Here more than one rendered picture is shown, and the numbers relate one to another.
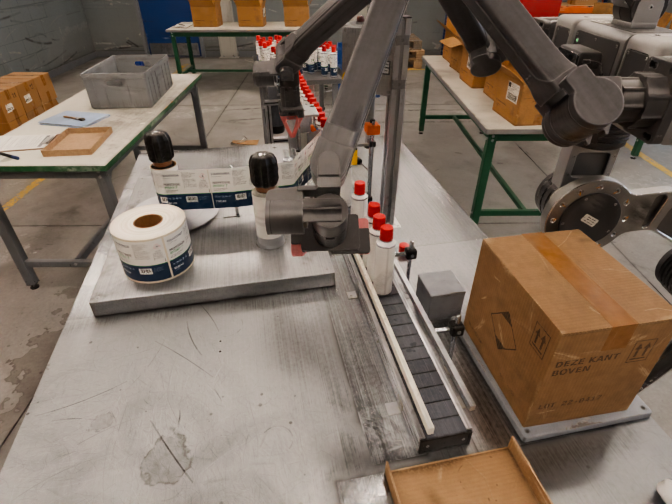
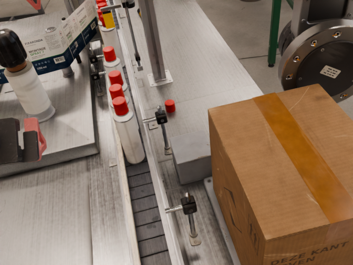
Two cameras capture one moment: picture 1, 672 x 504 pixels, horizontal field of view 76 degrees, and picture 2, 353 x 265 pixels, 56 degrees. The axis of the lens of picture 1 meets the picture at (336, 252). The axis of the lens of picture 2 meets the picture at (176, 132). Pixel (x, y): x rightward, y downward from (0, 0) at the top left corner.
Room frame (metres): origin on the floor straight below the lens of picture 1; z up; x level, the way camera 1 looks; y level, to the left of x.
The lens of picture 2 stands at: (0.29, -0.30, 1.56)
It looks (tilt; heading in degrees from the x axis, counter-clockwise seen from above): 44 degrees down; 5
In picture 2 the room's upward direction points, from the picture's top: 9 degrees counter-clockwise
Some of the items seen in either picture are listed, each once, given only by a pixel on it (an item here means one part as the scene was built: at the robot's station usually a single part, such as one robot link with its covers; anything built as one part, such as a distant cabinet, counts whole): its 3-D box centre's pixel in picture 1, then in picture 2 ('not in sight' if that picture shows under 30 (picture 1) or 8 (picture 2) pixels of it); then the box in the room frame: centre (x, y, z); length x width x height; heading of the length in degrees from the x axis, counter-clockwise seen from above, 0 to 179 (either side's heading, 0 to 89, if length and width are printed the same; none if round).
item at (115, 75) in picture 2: (372, 235); (123, 103); (1.04, -0.10, 0.98); 0.05 x 0.05 x 0.20
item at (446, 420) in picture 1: (350, 226); (122, 87); (1.29, -0.05, 0.86); 1.65 x 0.08 x 0.04; 12
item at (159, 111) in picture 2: (402, 266); (156, 130); (0.99, -0.19, 0.91); 0.07 x 0.03 x 0.16; 102
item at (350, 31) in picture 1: (372, 58); not in sight; (1.42, -0.11, 1.38); 0.17 x 0.10 x 0.19; 67
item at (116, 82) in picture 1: (131, 80); not in sight; (3.15, 1.42, 0.91); 0.60 x 0.40 x 0.22; 4
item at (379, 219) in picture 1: (377, 248); (124, 118); (0.98, -0.11, 0.98); 0.05 x 0.05 x 0.20
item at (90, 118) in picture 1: (74, 119); not in sight; (2.63, 1.59, 0.81); 0.32 x 0.24 x 0.01; 76
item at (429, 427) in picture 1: (360, 265); (117, 132); (1.00, -0.07, 0.91); 1.07 x 0.01 x 0.02; 12
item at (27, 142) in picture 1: (16, 144); not in sight; (2.19, 1.68, 0.81); 0.38 x 0.36 x 0.02; 1
